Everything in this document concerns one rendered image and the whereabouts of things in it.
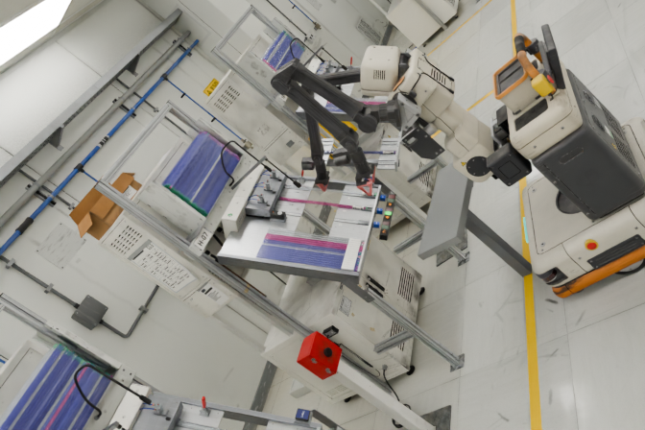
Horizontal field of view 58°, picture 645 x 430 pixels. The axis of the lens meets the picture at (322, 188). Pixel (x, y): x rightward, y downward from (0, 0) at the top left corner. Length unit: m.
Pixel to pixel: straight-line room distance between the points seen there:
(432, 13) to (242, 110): 3.73
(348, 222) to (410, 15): 4.69
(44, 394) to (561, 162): 2.06
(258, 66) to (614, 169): 2.47
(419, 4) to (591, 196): 5.12
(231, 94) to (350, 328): 1.89
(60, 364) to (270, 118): 2.33
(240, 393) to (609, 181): 3.08
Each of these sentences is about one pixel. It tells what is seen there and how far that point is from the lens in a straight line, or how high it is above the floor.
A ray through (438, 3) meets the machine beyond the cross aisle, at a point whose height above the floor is 0.30.
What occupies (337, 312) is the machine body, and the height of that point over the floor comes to 0.59.
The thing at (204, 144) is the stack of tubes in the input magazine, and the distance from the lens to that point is 3.24.
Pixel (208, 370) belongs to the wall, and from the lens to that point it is 4.46.
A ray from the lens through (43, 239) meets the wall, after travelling 4.35.
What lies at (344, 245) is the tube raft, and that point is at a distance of 2.88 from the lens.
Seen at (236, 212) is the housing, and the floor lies 1.28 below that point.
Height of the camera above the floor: 1.82
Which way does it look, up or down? 16 degrees down
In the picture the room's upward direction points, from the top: 51 degrees counter-clockwise
